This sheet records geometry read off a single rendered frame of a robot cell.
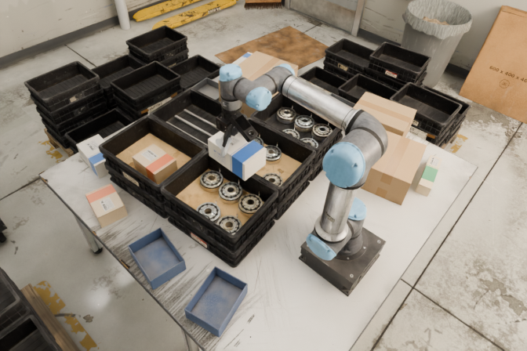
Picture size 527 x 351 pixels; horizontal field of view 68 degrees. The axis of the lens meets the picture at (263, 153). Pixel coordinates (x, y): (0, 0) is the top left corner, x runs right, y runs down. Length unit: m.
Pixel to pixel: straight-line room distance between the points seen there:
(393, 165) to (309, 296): 0.73
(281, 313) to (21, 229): 1.93
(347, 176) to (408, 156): 0.95
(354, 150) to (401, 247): 0.86
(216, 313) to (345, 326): 0.48
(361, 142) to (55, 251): 2.15
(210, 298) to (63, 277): 1.26
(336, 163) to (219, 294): 0.78
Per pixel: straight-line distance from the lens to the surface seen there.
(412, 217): 1.98
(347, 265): 1.62
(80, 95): 3.02
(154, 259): 1.74
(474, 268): 2.86
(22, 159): 3.48
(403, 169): 1.94
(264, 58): 2.48
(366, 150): 1.11
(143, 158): 1.84
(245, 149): 1.49
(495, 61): 4.13
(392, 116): 2.23
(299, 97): 1.29
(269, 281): 1.66
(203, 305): 1.62
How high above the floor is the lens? 2.17
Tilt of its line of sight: 44 degrees down
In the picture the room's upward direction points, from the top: 3 degrees clockwise
